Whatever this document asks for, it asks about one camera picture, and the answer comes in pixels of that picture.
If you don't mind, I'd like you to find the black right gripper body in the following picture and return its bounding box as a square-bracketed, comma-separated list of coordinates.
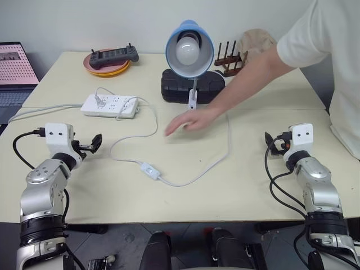
[271, 138, 291, 158]

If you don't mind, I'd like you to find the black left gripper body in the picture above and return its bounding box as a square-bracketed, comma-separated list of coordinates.
[71, 138, 95, 163]

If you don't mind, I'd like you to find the blue desk lamp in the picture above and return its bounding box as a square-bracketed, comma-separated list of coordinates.
[164, 19, 215, 111]

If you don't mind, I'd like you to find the person's bare hand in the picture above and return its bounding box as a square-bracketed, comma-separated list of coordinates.
[164, 107, 223, 137]

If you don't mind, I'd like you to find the white power strip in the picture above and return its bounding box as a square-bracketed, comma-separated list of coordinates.
[80, 93, 141, 119]

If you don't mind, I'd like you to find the orange plate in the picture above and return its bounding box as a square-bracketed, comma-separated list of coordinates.
[85, 60, 132, 78]

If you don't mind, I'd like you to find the pink plate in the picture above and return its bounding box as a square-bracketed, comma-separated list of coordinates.
[83, 51, 131, 74]

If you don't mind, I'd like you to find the black hard case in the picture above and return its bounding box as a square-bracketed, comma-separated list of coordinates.
[160, 68, 227, 105]

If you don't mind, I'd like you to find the black handheld remote controller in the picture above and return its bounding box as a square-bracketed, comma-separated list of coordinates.
[88, 42, 140, 71]

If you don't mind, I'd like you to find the dark wooden peg rack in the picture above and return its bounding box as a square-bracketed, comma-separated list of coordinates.
[214, 40, 249, 78]

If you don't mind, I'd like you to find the beige fabric hat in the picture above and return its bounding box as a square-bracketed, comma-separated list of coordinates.
[238, 28, 278, 61]

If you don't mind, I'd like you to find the laptop with pink screen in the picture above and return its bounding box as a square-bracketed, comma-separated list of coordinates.
[0, 42, 41, 125]

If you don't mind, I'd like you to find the dark rounded shape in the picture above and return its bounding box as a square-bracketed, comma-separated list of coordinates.
[209, 227, 268, 270]
[139, 230, 173, 270]

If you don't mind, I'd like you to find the black caster wheel base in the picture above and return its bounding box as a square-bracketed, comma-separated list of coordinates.
[88, 254, 118, 270]

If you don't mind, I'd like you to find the white light bulb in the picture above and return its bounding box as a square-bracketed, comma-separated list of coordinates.
[175, 35, 201, 67]

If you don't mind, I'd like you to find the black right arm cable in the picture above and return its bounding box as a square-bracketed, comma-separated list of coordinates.
[264, 131, 311, 221]

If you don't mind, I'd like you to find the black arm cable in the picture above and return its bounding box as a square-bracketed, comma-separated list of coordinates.
[264, 131, 311, 221]
[12, 127, 47, 170]

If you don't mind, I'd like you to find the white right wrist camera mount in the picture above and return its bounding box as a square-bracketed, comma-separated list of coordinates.
[282, 122, 314, 161]

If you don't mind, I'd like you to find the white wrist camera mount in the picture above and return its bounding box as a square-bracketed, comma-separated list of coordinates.
[44, 122, 75, 155]
[282, 122, 314, 161]

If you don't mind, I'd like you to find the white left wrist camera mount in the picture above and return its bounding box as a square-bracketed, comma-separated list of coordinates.
[44, 122, 75, 155]

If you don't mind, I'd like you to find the white power strip cable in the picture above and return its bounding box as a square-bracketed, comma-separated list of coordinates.
[7, 103, 84, 123]

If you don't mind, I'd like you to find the white inline cord switch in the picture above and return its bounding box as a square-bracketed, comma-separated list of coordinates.
[139, 161, 162, 181]

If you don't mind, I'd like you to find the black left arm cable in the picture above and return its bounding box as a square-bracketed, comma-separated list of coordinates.
[12, 127, 47, 170]

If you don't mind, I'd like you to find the black table frame bar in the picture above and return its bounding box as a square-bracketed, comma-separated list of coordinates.
[254, 221, 308, 235]
[64, 223, 109, 235]

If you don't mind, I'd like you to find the white lamp cord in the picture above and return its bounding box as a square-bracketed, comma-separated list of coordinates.
[94, 87, 233, 188]

